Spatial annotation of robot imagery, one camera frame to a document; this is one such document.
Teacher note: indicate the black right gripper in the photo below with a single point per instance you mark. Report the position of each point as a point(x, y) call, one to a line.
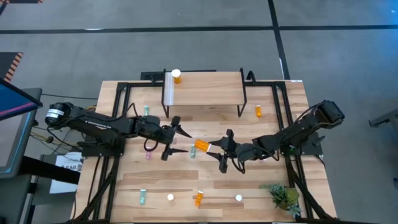
point(239, 151)

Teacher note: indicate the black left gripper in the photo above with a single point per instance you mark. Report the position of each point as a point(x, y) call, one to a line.
point(166, 133)

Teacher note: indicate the green medicine bottle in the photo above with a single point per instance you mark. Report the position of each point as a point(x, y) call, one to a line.
point(142, 196)
point(193, 153)
point(146, 110)

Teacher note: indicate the large orange medicine bottle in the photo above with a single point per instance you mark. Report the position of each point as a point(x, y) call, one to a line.
point(176, 74)
point(202, 145)

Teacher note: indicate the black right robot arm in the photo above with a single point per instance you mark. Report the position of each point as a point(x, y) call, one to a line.
point(298, 129)

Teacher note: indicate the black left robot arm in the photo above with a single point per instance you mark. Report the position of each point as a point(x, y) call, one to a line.
point(102, 126)

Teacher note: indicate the small orange medicine bottle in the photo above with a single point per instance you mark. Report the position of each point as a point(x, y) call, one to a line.
point(258, 111)

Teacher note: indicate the medium orange medicine bottle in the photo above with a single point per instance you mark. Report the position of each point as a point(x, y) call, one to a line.
point(199, 199)

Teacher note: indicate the small white-capped medicine bottle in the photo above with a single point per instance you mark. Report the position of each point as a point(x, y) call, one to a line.
point(170, 197)

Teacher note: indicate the wooden shelf with black legs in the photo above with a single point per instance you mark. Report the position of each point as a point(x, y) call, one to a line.
point(205, 88)

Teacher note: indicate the potted green succulent plant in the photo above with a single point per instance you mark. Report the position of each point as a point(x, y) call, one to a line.
point(284, 196)

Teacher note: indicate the white label sticker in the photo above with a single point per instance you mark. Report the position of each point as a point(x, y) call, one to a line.
point(296, 81)

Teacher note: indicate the white paper sheet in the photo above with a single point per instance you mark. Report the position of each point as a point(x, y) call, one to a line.
point(65, 160)

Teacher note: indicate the black stand base beam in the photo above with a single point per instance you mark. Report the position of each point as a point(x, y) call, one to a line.
point(49, 169)

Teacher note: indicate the grey monitor cart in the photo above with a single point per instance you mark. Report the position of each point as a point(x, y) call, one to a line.
point(12, 146)

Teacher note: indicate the grey stand leg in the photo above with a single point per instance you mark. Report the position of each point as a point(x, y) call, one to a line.
point(385, 119)

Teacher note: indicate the monitor with blue screen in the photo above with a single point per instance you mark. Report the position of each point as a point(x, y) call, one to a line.
point(15, 101)

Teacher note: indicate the black hazard-striped floor mat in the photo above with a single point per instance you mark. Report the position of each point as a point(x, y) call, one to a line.
point(21, 1)
point(6, 62)

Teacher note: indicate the black aluminium table frame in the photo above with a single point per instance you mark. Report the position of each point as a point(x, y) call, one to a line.
point(143, 84)

